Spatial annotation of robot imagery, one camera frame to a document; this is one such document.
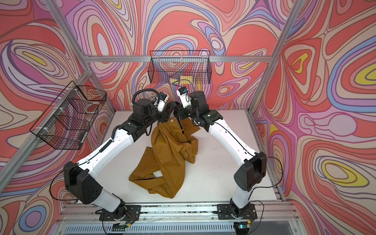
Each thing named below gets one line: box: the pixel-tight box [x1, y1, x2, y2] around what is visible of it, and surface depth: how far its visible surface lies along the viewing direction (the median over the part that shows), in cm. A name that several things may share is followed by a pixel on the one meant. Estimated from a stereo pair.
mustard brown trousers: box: [128, 118, 201, 199], surface depth 82 cm
